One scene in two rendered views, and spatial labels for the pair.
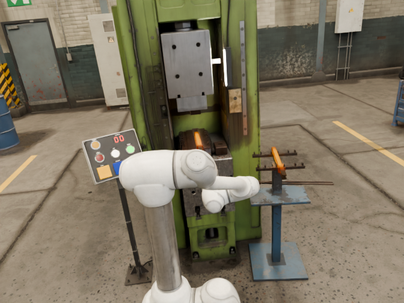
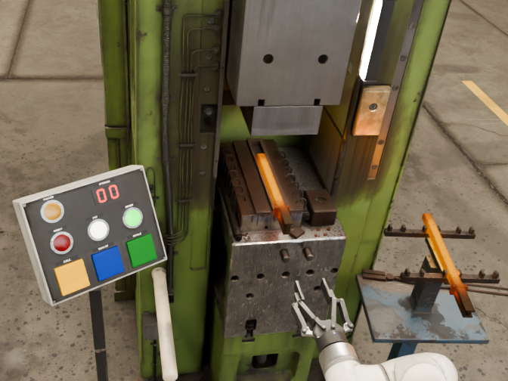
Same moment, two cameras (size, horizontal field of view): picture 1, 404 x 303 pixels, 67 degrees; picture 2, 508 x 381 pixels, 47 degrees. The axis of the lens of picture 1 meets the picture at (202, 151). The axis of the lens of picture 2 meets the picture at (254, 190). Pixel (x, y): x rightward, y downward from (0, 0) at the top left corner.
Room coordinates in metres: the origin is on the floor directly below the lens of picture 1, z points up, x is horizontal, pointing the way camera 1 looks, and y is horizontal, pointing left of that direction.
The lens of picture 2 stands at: (0.60, 0.41, 2.14)
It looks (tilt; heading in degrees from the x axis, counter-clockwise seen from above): 36 degrees down; 348
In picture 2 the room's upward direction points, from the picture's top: 7 degrees clockwise
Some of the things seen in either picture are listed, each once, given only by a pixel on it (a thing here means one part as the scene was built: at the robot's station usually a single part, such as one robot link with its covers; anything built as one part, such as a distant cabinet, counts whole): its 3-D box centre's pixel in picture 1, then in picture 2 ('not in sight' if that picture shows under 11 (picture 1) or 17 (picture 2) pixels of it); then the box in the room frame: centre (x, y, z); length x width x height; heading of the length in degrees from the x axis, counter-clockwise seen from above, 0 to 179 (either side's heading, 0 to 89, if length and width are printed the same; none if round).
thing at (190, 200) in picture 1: (204, 171); (264, 235); (2.23, 0.00, 0.69); 0.56 x 0.38 x 0.45; 4
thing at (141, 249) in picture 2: not in sight; (140, 249); (1.83, 0.44, 1.01); 0.07 x 0.05 x 0.07; 119
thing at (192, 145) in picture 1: (194, 142); (258, 181); (2.22, 0.05, 0.96); 0.42 x 0.20 x 0.09; 4
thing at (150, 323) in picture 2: not in sight; (155, 325); (2.11, 0.40, 0.36); 0.09 x 0.07 x 0.12; 94
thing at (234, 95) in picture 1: (234, 100); (370, 111); (2.16, -0.27, 1.27); 0.09 x 0.02 x 0.17; 94
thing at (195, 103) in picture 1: (190, 96); (270, 86); (2.22, 0.05, 1.32); 0.42 x 0.20 x 0.10; 4
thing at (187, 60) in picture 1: (192, 61); (294, 8); (2.22, 0.01, 1.56); 0.42 x 0.39 x 0.40; 4
